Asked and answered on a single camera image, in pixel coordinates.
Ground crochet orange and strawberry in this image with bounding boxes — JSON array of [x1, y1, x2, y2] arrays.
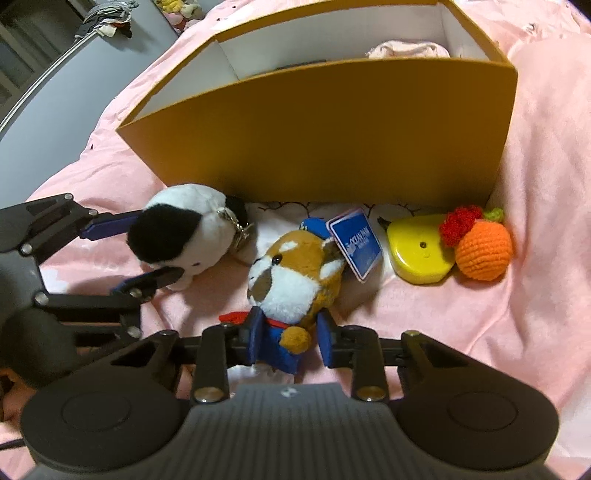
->
[[438, 205, 514, 282]]

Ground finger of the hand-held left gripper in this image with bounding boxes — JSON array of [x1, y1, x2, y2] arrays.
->
[[0, 194, 144, 267], [34, 268, 185, 348]]

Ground pink white striped sock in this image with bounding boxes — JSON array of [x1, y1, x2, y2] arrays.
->
[[367, 41, 451, 60]]

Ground grey plush toy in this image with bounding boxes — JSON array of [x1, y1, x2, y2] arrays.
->
[[74, 0, 139, 40]]

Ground pink cloud print blanket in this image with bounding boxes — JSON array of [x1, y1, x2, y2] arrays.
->
[[0, 0, 591, 480]]

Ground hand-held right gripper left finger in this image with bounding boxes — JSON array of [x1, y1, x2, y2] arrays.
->
[[112, 308, 266, 404]]

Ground brown white plush toy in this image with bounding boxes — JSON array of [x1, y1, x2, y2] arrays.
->
[[219, 208, 384, 374]]

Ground yellow plastic device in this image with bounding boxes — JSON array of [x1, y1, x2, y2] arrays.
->
[[379, 213, 462, 284]]

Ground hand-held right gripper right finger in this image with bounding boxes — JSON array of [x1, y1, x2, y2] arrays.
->
[[318, 310, 468, 402]]

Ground orange cardboard box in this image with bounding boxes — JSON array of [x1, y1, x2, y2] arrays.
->
[[115, 0, 518, 210]]

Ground black white plush toy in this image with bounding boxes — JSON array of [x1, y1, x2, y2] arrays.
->
[[127, 184, 256, 291]]

